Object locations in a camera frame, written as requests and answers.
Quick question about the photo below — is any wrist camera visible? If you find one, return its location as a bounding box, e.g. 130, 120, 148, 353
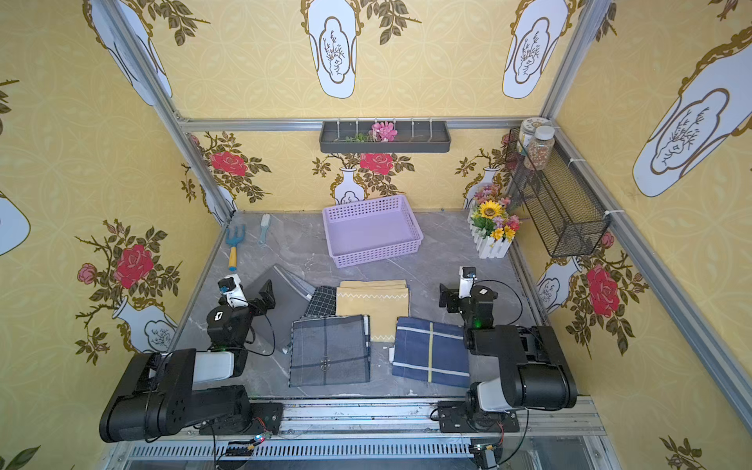
217, 274, 249, 309
458, 266, 477, 299

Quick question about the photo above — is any grey wall tray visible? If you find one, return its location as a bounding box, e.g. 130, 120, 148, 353
318, 119, 452, 154

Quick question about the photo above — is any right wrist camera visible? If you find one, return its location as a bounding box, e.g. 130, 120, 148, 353
458, 266, 477, 299

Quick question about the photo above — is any glass jar back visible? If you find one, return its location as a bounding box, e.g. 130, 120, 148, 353
517, 117, 550, 153

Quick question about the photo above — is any grey plaid pillowcase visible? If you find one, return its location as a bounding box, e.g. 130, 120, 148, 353
289, 315, 371, 388

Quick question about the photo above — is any pink artificial flower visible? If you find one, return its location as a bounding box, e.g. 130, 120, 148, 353
369, 121, 399, 142

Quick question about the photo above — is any blue yellow garden fork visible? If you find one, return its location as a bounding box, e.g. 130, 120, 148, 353
225, 224, 246, 272

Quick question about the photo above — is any small light blue brush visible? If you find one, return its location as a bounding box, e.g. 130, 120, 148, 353
258, 213, 271, 246

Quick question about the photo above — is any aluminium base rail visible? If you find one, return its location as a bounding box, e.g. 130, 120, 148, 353
101, 398, 620, 469

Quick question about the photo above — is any black wire mesh shelf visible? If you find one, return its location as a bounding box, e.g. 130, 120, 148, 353
506, 128, 611, 258

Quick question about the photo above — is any blue striped pillowcase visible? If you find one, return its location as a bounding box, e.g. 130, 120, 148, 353
392, 317, 470, 389

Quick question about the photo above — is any flower pot white fence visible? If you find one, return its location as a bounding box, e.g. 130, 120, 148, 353
468, 184, 522, 260

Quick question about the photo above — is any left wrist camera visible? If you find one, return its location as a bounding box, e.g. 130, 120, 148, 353
217, 274, 249, 309

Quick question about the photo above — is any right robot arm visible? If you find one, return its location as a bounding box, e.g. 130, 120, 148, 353
438, 284, 578, 434

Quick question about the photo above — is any glass jar front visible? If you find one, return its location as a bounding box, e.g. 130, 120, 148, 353
524, 125, 555, 170

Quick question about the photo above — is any plain grey folded pillowcase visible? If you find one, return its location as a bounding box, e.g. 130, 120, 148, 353
243, 264, 315, 354

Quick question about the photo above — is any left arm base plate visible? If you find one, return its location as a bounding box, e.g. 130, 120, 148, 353
198, 401, 284, 437

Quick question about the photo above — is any black grid pillowcase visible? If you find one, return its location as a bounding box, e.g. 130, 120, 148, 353
304, 286, 337, 317

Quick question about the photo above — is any purple plastic basket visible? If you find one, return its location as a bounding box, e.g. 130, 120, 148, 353
322, 195, 423, 268

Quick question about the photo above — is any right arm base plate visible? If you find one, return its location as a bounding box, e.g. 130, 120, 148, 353
429, 401, 520, 434

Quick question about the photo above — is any yellow pillowcase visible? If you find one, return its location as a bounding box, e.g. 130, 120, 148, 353
336, 280, 410, 343

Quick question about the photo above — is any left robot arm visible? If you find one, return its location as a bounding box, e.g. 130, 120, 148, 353
99, 275, 282, 443

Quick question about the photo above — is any glass jar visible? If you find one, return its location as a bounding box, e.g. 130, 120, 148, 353
524, 125, 555, 170
517, 117, 550, 153

